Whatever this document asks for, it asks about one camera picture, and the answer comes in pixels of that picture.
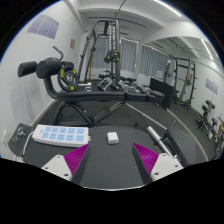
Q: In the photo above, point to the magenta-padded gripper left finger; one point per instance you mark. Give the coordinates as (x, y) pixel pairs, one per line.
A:
(77, 159)

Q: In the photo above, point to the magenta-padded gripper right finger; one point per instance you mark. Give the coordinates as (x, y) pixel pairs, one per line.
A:
(146, 159)

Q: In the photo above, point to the small white charger block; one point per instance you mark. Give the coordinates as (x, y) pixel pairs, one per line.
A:
(113, 137)

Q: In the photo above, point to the white power strip blue sockets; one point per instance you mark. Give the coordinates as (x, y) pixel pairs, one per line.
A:
(61, 135)

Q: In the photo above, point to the black padded bench cushion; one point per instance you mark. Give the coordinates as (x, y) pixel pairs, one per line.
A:
(183, 145)

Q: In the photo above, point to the silver key bunch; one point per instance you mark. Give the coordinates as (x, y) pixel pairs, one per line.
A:
(21, 132)

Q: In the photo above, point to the small black padded seat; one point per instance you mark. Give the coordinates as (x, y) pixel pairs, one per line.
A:
(16, 143)

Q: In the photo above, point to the black weight bench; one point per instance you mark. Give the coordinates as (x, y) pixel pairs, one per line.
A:
(96, 96)

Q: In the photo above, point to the group of dumbbells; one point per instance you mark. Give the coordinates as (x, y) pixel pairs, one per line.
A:
(140, 88)

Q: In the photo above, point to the black weight plate yellow marks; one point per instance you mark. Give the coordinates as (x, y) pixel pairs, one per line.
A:
(68, 78)

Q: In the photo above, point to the black squat rack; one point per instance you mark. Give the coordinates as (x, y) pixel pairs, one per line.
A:
(190, 83)

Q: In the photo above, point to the grey window curtain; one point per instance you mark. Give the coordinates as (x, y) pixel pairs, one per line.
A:
(153, 61)
(128, 55)

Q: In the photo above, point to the black power rack machine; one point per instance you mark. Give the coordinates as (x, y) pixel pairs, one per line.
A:
(112, 56)

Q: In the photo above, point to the short ceiling light strip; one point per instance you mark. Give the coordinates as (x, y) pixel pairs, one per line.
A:
(206, 49)

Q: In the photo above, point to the long ceiling light strip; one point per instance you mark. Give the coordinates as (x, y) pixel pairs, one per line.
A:
(168, 8)

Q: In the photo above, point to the white wall socket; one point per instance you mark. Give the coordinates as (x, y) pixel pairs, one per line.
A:
(4, 139)

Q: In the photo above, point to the small purple wall poster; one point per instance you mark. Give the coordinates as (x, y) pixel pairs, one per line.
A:
(211, 86)

